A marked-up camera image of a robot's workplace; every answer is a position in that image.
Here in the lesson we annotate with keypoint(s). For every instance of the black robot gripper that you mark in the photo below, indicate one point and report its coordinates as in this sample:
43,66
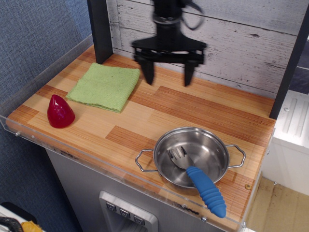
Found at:
169,45

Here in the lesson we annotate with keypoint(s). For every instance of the grey toy fridge cabinet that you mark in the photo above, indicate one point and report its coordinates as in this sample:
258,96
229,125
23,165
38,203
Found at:
82,185

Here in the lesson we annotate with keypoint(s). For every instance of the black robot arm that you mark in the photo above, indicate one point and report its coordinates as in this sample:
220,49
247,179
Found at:
173,8

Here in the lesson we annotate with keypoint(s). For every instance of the green cloth napkin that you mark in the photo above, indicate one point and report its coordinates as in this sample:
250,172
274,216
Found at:
105,87

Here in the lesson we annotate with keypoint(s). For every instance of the stainless steel pot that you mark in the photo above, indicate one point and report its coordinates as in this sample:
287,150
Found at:
207,151

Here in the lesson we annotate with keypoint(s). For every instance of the blue handled slotted spatula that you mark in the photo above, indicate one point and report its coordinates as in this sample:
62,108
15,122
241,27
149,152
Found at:
209,193

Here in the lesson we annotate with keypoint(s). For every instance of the dark right frame post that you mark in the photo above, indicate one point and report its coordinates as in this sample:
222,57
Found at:
291,66

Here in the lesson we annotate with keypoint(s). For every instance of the yellow and black object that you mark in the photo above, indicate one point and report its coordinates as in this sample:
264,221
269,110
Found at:
13,225

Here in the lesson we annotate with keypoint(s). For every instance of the white ribbed side unit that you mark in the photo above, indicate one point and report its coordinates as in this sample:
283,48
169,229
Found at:
286,161

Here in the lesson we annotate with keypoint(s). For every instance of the silver dispenser button panel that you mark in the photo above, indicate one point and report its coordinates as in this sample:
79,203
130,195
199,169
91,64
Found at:
122,216

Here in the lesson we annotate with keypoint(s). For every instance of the clear acrylic table guard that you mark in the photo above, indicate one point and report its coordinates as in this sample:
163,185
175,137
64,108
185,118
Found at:
108,141

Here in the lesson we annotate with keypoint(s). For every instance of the red plastic cone toy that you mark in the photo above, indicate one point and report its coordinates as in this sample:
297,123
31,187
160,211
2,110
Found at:
59,113

